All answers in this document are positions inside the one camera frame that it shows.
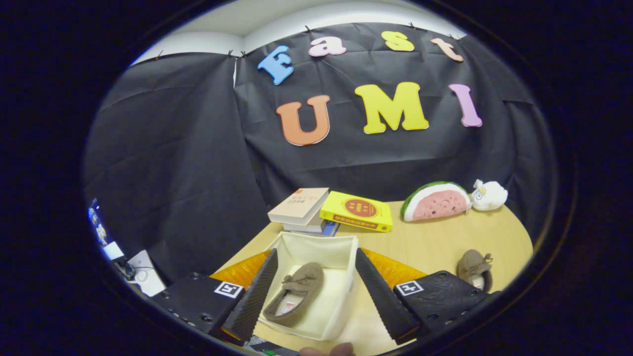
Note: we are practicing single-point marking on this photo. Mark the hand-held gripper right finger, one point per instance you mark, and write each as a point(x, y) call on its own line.
point(383, 301)

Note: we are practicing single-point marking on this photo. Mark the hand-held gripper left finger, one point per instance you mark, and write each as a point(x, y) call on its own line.
point(252, 296)

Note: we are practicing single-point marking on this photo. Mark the brown fuzzy moccasin shoe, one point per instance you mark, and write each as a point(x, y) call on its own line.
point(301, 279)
point(472, 262)

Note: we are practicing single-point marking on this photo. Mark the beige fabric storage box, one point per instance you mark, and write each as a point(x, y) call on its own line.
point(321, 247)

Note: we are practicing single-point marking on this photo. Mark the blue book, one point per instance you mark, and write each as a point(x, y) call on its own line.
point(326, 230)

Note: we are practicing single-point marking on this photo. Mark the yellow book with red circle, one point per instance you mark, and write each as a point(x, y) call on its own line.
point(353, 207)

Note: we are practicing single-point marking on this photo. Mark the beige book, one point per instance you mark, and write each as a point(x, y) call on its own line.
point(296, 203)

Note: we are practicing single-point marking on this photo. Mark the white electrical device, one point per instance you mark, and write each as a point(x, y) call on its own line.
point(148, 282)

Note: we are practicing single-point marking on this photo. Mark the watermelon slice plush toy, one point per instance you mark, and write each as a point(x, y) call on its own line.
point(435, 205)

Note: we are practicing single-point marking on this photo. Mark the black backdrop cloth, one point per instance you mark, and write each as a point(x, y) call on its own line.
point(198, 173)

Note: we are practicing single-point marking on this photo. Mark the white plush toy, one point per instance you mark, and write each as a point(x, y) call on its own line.
point(489, 195)

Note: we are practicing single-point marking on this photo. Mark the computer monitor screen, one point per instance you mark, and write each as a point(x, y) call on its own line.
point(101, 232)

